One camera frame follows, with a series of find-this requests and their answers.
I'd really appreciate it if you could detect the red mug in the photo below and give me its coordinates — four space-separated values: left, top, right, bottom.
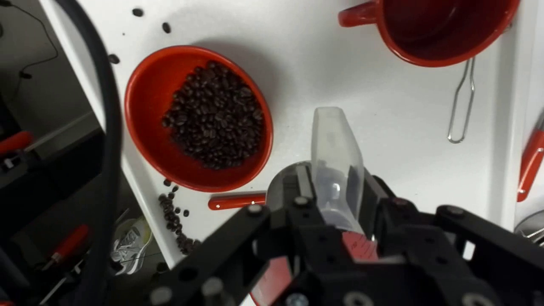
339 0 523 67

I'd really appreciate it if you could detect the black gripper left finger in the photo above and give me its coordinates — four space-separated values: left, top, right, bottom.
268 161 317 237

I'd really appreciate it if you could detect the metal wire whisk handle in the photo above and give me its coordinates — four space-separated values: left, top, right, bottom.
448 57 477 144

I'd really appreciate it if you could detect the red handled knife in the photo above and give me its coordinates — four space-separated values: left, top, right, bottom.
518 113 544 201

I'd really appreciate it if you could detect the white plastic tray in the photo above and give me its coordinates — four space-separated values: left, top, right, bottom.
38 0 544 268

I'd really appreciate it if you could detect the black cable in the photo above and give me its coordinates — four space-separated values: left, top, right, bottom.
54 0 125 306

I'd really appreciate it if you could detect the red handled metal spoon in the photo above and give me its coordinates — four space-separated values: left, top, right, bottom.
208 191 266 210

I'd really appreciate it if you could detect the red bowl with coffee beans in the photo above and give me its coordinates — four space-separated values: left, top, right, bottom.
125 45 275 191

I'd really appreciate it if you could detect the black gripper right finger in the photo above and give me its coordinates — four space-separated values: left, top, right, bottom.
360 171 404 237

